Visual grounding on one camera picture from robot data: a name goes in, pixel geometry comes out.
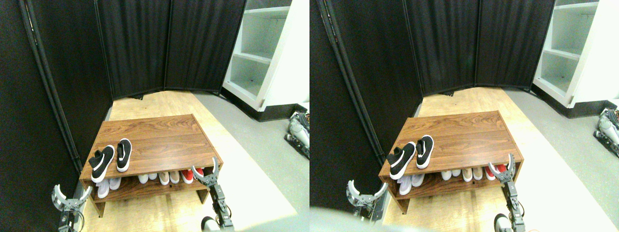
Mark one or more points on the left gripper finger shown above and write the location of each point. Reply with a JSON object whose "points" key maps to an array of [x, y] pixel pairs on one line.
{"points": [[350, 190], [382, 192], [56, 195], [86, 195]]}

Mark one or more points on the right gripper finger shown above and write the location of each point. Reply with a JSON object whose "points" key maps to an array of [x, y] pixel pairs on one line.
{"points": [[511, 166], [197, 176], [492, 172], [215, 169]]}

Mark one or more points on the black shoe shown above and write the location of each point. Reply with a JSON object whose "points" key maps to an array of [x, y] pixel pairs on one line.
{"points": [[102, 162], [424, 149], [402, 159], [124, 152]]}

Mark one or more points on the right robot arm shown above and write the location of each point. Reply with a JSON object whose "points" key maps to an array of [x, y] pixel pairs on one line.
{"points": [[223, 215], [516, 212]]}

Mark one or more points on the red shoe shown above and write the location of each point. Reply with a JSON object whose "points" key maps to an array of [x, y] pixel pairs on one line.
{"points": [[186, 178], [501, 167], [489, 176], [199, 170]]}

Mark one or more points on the beige shoe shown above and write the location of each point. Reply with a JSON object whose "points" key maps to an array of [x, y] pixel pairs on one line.
{"points": [[467, 175], [164, 178], [174, 177], [477, 173]]}

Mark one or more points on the grey curtain stand foot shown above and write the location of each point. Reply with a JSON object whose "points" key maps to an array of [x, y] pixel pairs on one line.
{"points": [[384, 212]]}

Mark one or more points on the brown shoe rack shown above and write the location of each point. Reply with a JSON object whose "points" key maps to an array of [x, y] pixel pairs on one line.
{"points": [[464, 137], [159, 140]]}

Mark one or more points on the white shelf unit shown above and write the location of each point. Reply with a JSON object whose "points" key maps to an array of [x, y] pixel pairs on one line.
{"points": [[290, 72], [599, 72]]}

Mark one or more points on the black curtain stand pole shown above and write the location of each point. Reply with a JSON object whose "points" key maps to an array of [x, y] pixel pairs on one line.
{"points": [[340, 53], [40, 53]]}

